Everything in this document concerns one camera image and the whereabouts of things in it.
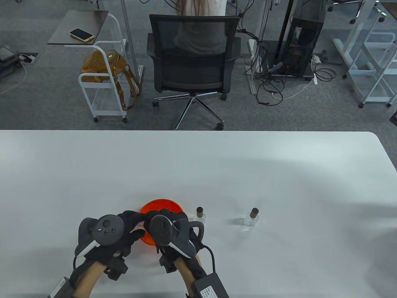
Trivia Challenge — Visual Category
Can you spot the person's left hand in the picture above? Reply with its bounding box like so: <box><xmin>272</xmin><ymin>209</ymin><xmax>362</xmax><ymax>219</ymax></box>
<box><xmin>85</xmin><ymin>210</ymin><xmax>146</xmax><ymax>281</ymax></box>

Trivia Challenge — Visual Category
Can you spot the person's right hand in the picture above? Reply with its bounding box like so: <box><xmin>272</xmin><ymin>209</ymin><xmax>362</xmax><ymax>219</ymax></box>
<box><xmin>143</xmin><ymin>209</ymin><xmax>207</xmax><ymax>273</ymax></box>

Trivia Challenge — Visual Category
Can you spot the orange plastic bowl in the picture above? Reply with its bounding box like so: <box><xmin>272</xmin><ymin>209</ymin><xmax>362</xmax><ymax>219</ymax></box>
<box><xmin>138</xmin><ymin>199</ymin><xmax>185</xmax><ymax>247</ymax></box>

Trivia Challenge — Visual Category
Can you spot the person's right forearm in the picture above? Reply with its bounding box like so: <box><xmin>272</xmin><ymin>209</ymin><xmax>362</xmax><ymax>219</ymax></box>
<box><xmin>172</xmin><ymin>256</ymin><xmax>230</xmax><ymax>298</ymax></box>

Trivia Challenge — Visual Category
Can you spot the person's left forearm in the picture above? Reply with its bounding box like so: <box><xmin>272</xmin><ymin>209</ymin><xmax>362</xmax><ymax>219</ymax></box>
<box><xmin>70</xmin><ymin>261</ymin><xmax>107</xmax><ymax>298</ymax></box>

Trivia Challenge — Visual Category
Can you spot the grey right hand controller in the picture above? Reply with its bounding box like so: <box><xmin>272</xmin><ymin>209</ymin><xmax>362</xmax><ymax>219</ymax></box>
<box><xmin>149</xmin><ymin>215</ymin><xmax>205</xmax><ymax>259</ymax></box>

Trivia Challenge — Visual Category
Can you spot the grey hand controller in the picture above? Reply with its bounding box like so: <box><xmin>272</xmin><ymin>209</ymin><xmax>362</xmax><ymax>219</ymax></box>
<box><xmin>74</xmin><ymin>215</ymin><xmax>125</xmax><ymax>257</ymax></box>
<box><xmin>149</xmin><ymin>215</ymin><xmax>205</xmax><ymax>259</ymax></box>

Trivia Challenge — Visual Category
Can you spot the grey left hand controller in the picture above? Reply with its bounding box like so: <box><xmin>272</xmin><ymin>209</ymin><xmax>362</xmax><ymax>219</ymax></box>
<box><xmin>74</xmin><ymin>215</ymin><xmax>125</xmax><ymax>257</ymax></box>

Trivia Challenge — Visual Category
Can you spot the black right wrist sensor box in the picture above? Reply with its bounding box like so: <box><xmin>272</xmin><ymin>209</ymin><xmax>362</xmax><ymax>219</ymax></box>
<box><xmin>192</xmin><ymin>272</ymin><xmax>230</xmax><ymax>298</ymax></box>

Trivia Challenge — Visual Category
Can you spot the black wrist sensor box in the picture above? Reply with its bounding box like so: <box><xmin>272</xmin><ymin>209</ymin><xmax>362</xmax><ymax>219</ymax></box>
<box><xmin>48</xmin><ymin>277</ymin><xmax>75</xmax><ymax>298</ymax></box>
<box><xmin>192</xmin><ymin>272</ymin><xmax>230</xmax><ymax>298</ymax></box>

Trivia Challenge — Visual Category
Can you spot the black left wrist sensor box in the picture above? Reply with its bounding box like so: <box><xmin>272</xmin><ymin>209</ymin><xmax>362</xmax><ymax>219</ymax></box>
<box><xmin>48</xmin><ymin>277</ymin><xmax>75</xmax><ymax>298</ymax></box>

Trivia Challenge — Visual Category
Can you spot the black mesh office chair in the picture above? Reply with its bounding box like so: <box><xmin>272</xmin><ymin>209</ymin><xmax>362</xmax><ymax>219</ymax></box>
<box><xmin>146</xmin><ymin>14</ymin><xmax>242</xmax><ymax>131</ymax></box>

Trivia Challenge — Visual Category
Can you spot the white desk leg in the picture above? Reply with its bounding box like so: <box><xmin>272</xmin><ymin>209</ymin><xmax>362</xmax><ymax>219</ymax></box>
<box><xmin>248</xmin><ymin>0</ymin><xmax>271</xmax><ymax>95</ymax></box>

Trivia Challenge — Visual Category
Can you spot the brown leather bag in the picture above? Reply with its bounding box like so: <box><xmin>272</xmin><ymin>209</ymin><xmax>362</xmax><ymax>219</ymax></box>
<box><xmin>81</xmin><ymin>50</ymin><xmax>142</xmax><ymax>111</ymax></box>

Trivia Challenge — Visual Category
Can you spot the yellow smartphone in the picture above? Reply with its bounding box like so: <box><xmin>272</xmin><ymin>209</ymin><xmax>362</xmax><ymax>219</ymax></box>
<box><xmin>69</xmin><ymin>28</ymin><xmax>95</xmax><ymax>43</ymax></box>

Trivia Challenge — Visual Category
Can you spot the white power strip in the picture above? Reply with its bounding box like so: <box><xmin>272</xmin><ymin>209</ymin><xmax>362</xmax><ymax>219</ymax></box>
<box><xmin>311</xmin><ymin>55</ymin><xmax>319</xmax><ymax>85</ymax></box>

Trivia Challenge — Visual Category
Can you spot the white cart with dark top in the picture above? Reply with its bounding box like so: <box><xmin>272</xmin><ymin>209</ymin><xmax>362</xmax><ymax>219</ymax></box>
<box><xmin>47</xmin><ymin>10</ymin><xmax>128</xmax><ymax>123</ymax></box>

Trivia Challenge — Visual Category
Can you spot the black floor device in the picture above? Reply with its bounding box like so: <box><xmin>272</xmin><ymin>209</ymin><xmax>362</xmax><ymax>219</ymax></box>
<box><xmin>0</xmin><ymin>46</ymin><xmax>16</xmax><ymax>78</ymax></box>

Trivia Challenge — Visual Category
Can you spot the black desk leg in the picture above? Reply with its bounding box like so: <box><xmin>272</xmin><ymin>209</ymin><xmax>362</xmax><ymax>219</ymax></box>
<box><xmin>274</xmin><ymin>0</ymin><xmax>294</xmax><ymax>62</ymax></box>

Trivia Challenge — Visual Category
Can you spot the black computer tower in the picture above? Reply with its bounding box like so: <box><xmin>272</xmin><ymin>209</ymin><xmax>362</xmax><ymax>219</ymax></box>
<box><xmin>279</xmin><ymin>0</ymin><xmax>327</xmax><ymax>76</ymax></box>

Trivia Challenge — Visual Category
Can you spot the white rolling rack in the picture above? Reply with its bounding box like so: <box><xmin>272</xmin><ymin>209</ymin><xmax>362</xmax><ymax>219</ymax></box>
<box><xmin>347</xmin><ymin>31</ymin><xmax>397</xmax><ymax>108</ymax></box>

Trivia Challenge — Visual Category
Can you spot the chair base with castors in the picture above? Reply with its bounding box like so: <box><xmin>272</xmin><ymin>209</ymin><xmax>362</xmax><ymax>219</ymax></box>
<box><xmin>327</xmin><ymin>0</ymin><xmax>386</xmax><ymax>25</ymax></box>

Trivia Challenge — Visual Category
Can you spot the black right glove cable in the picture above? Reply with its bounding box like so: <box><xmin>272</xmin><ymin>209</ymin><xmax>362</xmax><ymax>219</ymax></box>
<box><xmin>198</xmin><ymin>245</ymin><xmax>216</xmax><ymax>273</ymax></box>

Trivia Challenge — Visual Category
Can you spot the tangle of black cables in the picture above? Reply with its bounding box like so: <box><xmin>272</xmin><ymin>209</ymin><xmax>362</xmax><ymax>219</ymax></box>
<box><xmin>237</xmin><ymin>28</ymin><xmax>337</xmax><ymax>106</ymax></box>

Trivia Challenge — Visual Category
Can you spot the white desk frame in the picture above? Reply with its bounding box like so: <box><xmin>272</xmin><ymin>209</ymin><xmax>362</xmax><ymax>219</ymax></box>
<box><xmin>333</xmin><ymin>0</ymin><xmax>383</xmax><ymax>79</ymax></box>

